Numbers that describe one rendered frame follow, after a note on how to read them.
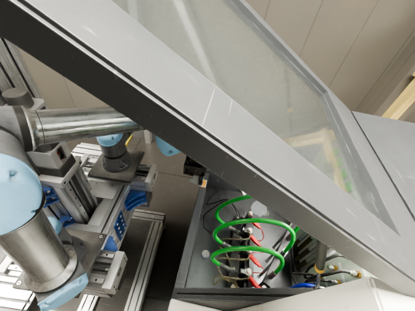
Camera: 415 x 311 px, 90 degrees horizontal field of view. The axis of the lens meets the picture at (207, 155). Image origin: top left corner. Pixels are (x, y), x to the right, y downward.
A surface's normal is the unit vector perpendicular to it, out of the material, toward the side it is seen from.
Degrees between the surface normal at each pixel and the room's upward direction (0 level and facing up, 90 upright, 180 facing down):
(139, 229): 0
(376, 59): 90
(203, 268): 0
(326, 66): 90
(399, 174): 0
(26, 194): 83
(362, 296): 76
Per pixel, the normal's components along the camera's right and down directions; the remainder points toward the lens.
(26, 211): 0.68, 0.48
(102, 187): 0.12, -0.69
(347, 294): -0.92, -0.36
